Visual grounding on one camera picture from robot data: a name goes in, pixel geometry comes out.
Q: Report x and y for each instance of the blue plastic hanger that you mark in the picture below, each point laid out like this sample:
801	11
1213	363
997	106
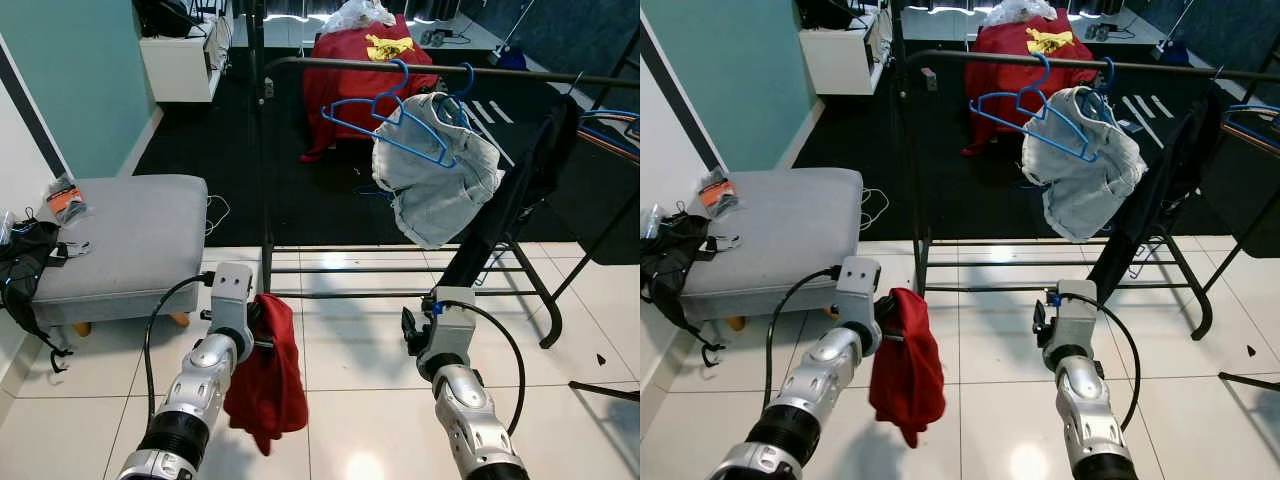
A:
1046	72
1111	75
470	80
1255	108
615	112
405	78

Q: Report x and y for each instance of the light denim shorts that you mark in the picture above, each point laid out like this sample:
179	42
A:
440	190
1085	185

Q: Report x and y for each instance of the grey upholstered ottoman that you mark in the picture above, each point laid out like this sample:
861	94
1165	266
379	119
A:
780	240
120	250

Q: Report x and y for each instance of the white cabinet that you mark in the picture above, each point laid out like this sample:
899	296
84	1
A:
840	60
180	70

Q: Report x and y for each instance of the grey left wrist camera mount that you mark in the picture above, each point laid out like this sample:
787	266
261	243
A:
232	295
860	290

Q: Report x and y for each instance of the red shirt with yellow print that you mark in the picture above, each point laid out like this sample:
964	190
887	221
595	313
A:
1000	60
345	75

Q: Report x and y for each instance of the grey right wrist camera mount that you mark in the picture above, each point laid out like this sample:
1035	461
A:
452	325
1075	320

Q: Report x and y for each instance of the black folding stool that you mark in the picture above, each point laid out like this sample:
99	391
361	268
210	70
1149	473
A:
605	390
1250	381

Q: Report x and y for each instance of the grey power adapter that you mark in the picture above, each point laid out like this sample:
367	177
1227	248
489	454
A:
440	37
1105	31

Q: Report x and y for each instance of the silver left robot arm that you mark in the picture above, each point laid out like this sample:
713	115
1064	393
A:
830	370
200	380

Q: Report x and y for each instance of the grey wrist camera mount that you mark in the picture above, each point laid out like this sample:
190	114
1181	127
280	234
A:
452	325
232	295
1075	320
860	290

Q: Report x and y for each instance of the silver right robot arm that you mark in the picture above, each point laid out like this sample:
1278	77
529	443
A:
1085	410
465	410

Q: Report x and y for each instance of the blue floor mop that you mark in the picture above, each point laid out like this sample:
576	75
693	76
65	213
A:
510	58
1175	52

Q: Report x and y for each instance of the black metal clothes rack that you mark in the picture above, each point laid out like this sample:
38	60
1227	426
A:
918	180
265	180

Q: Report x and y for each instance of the orange packaged item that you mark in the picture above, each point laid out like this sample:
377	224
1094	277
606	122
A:
65	203
718	195

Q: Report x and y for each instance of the white crumpled plastic bag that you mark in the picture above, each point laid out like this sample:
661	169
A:
360	14
1020	10

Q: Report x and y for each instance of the red garment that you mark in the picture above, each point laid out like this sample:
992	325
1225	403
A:
270	390
910	380

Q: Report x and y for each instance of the black garment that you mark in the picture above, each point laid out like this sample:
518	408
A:
1160	200
510	200

